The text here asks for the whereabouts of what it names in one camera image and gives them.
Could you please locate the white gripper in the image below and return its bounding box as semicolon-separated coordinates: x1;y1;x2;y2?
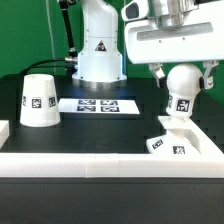
124;0;224;89

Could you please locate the white lamp bulb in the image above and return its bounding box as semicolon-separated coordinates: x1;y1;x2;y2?
166;63;202;118

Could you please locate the white lamp base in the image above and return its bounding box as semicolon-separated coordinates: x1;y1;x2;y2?
146;116;199;156

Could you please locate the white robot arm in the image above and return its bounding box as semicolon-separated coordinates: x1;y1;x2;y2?
74;0;224;89

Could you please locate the white lamp shade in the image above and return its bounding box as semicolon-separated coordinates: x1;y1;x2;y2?
20;74;60;127

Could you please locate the white marker sheet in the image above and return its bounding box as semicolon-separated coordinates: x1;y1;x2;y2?
58;98;139;115

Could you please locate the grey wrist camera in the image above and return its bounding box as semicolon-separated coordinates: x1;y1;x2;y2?
121;0;150;22

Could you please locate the black cable bundle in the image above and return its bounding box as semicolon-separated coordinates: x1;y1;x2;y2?
19;0;80;76

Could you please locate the thin grey cable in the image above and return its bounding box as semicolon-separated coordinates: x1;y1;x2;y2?
45;0;58;76

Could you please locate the white border frame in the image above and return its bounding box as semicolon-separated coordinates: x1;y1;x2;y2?
0;149;224;178

